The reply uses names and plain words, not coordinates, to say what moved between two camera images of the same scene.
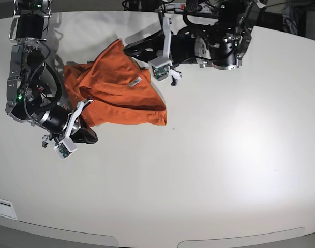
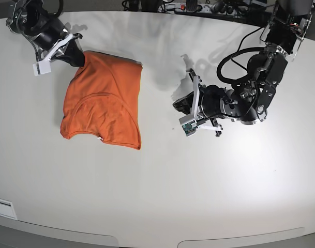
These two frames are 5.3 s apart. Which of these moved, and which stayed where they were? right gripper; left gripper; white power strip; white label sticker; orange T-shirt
Moved: right gripper; orange T-shirt; left gripper
Stayed: white label sticker; white power strip
